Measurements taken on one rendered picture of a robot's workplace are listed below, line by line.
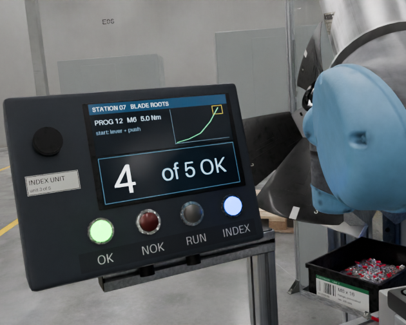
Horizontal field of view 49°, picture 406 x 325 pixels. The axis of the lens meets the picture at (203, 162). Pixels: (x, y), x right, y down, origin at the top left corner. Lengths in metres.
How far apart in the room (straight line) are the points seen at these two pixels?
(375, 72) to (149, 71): 7.90
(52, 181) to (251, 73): 6.22
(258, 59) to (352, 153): 6.33
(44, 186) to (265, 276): 0.32
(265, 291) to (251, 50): 6.10
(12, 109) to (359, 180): 0.33
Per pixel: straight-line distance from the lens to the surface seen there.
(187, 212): 0.49
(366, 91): 0.34
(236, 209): 0.51
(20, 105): 0.48
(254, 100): 6.63
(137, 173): 0.48
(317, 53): 1.44
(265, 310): 0.66
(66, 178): 0.47
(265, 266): 0.65
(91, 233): 0.46
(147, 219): 0.47
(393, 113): 0.33
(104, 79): 8.36
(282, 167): 1.17
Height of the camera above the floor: 1.25
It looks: 9 degrees down
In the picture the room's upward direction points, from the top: 4 degrees counter-clockwise
